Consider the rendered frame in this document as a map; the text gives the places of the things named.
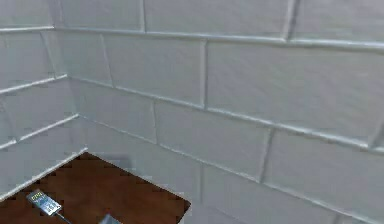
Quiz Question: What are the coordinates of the brown wooden table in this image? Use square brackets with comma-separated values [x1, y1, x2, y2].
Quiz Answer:
[0, 151, 192, 224]

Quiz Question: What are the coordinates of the small grey flat object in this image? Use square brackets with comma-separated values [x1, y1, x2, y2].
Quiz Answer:
[97, 213, 124, 224]

